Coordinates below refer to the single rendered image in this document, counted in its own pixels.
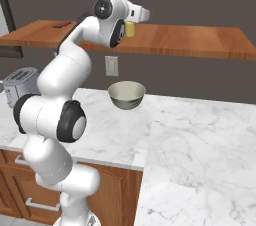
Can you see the pale green bowl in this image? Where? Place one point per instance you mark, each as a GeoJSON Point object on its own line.
{"type": "Point", "coordinates": [126, 96]}

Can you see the wooden drawer front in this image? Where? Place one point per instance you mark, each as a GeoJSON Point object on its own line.
{"type": "Point", "coordinates": [20, 190]}
{"type": "Point", "coordinates": [8, 158]}

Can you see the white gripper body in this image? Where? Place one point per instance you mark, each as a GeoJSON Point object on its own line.
{"type": "Point", "coordinates": [145, 14]}

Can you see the yellow mustard bottle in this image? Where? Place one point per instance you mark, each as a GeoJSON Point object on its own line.
{"type": "Point", "coordinates": [130, 30]}

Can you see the white wall outlet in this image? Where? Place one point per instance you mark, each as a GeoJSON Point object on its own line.
{"type": "Point", "coordinates": [112, 66]}

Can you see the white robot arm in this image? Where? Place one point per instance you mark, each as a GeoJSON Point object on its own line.
{"type": "Point", "coordinates": [63, 70]}

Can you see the wooden shelf board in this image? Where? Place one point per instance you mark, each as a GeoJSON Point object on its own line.
{"type": "Point", "coordinates": [186, 41]}

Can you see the dark window frame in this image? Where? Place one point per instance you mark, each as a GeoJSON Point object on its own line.
{"type": "Point", "coordinates": [7, 10]}

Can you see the silver toaster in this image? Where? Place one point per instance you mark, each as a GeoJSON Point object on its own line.
{"type": "Point", "coordinates": [20, 83]}

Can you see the wooden cabinet door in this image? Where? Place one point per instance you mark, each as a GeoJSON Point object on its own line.
{"type": "Point", "coordinates": [116, 193]}

